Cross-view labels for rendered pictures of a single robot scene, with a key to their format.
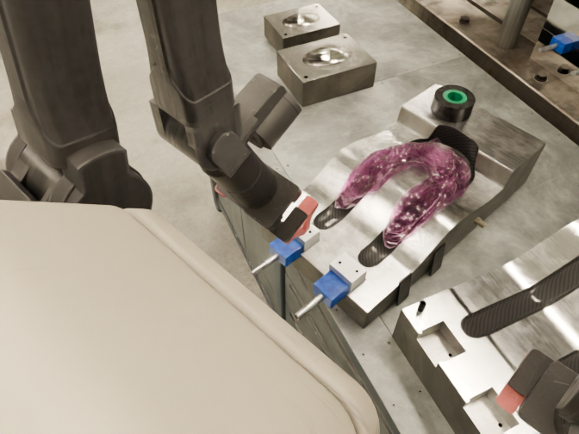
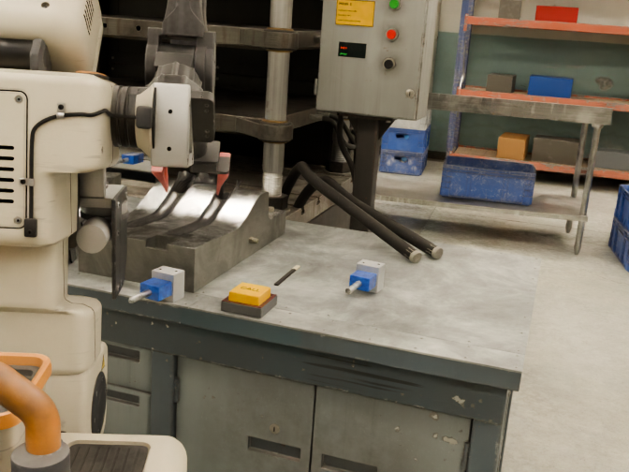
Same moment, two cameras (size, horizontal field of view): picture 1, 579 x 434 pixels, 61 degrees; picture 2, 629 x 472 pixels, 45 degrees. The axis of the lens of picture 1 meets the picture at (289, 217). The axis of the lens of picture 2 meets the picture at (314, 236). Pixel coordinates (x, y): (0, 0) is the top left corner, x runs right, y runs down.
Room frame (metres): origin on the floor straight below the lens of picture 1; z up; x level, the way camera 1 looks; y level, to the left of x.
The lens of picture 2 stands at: (-0.98, 0.60, 1.32)
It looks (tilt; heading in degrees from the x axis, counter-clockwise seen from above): 16 degrees down; 312
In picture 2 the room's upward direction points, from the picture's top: 4 degrees clockwise
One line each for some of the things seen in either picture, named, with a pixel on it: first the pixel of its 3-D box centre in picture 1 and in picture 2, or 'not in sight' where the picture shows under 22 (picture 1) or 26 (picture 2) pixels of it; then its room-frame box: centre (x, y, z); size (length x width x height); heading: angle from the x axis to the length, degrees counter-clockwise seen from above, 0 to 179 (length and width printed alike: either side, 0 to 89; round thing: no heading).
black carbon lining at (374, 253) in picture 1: (403, 187); not in sight; (0.62, -0.21, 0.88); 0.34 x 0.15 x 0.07; 132
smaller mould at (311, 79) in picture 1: (325, 68); not in sight; (1.07, -0.09, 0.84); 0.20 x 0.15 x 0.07; 115
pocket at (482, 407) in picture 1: (487, 417); (162, 248); (0.21, -0.26, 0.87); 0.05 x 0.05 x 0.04; 25
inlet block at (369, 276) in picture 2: not in sight; (360, 282); (-0.07, -0.54, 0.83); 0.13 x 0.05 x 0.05; 107
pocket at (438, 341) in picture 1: (438, 347); not in sight; (0.31, -0.22, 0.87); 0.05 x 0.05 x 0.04; 25
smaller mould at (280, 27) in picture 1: (301, 30); not in sight; (1.27, -0.03, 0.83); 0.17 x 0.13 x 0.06; 115
